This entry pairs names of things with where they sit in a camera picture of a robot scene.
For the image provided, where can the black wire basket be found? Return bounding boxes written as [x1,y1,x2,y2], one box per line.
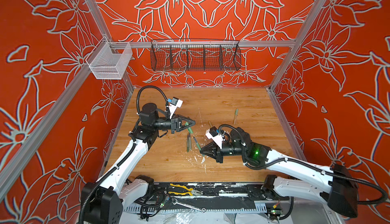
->
[150,38,242,72]

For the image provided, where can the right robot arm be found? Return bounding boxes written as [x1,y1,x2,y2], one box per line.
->
[200,127,358,218]

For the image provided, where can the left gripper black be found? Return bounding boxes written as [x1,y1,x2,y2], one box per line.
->
[152,115,195,136]

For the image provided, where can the white mesh basket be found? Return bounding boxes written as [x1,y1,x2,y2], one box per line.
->
[86,41,133,80]

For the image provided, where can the yellow handled pliers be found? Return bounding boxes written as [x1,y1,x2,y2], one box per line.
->
[168,183,202,196]

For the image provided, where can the silver wrench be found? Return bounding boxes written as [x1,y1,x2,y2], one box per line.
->
[172,198,206,213]

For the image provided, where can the light green pen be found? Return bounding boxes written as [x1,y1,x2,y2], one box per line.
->
[188,135,192,152]

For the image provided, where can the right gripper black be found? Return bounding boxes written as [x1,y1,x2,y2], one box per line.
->
[200,139,248,163]

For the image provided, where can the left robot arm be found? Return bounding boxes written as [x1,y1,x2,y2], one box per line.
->
[78,97,196,224]

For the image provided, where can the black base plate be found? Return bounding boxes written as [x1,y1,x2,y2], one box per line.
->
[153,182,290,201]

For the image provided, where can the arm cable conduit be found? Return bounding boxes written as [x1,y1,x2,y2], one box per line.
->
[77,85,171,224]
[217,124,389,206]

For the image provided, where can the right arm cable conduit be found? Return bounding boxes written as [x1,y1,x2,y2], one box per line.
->
[217,124,389,206]

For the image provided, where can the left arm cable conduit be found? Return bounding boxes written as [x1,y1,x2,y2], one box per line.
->
[77,85,171,224]

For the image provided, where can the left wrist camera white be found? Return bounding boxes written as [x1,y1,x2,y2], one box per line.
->
[168,97,183,119]

